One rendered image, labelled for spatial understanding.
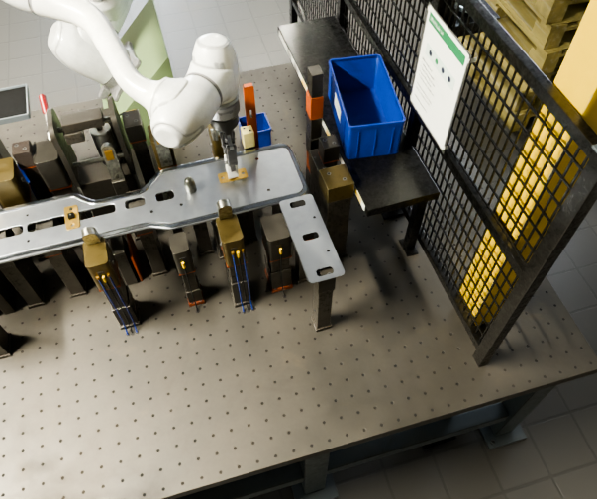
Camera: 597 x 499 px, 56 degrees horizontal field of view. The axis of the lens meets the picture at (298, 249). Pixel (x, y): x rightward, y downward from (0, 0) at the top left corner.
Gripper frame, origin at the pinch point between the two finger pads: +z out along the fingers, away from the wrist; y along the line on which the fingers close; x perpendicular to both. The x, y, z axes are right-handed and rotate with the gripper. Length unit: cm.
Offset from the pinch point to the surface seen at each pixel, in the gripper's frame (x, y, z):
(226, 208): -5.3, 18.3, -4.2
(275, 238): 6.3, 22.8, 8.0
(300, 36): 39, -57, 3
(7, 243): -64, 4, 6
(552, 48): 176, -80, 54
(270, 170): 11.5, -0.1, 5.9
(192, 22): 18, -237, 106
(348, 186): 29.3, 17.0, 0.7
